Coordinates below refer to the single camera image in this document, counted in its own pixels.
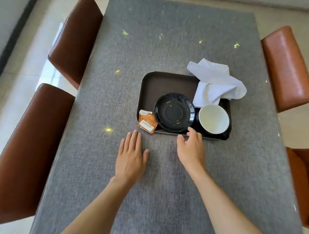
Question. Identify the grey fabric tablecloth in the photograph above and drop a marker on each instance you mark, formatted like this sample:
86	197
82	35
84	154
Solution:
169	48

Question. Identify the person's left hand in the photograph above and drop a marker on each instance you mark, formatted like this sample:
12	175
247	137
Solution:
130	164

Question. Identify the person's left forearm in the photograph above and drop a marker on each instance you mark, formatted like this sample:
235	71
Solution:
99	209

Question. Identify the person's right hand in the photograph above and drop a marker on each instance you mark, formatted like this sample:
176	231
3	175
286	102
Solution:
193	154

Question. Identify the person's right forearm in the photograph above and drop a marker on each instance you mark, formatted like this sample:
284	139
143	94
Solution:
222	207

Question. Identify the dark brown tray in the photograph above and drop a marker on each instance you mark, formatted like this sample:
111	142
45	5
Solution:
164	84

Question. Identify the brown leather chair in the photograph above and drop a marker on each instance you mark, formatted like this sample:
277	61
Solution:
300	183
77	38
31	149
287	70

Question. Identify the white cloth napkin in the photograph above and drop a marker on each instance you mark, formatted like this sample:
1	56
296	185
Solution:
214	82

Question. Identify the black cup white inside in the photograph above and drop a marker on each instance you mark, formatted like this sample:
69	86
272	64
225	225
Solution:
213	119

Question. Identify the black saucer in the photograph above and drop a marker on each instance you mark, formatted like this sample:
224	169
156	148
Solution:
173	112

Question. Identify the orange and white sachet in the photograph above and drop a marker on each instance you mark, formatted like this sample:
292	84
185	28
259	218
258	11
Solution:
144	112
148	124

